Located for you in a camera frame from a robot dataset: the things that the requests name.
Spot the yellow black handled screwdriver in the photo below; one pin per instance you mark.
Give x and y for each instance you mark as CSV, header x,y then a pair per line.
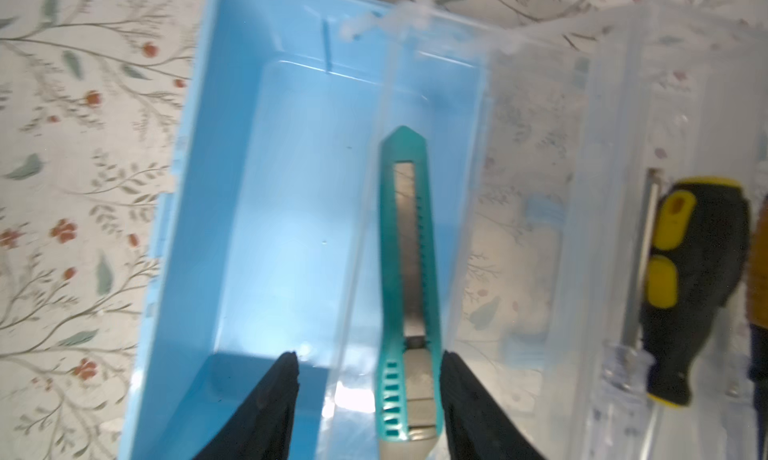
x,y
698,251

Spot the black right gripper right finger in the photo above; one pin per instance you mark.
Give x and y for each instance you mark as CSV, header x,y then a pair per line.
x,y
475,425

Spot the teal utility knife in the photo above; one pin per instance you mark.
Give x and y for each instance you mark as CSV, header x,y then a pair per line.
x,y
409,415

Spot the clear handled screwdriver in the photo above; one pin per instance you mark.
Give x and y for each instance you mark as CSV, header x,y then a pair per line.
x,y
622,418

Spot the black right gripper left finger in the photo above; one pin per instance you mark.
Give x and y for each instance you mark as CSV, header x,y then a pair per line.
x,y
258,415

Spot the blue clear plastic tool box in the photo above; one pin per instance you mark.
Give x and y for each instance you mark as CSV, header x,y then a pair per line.
x,y
362,187

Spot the orange handled screwdriver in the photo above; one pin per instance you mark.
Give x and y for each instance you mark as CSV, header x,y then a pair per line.
x,y
756,313

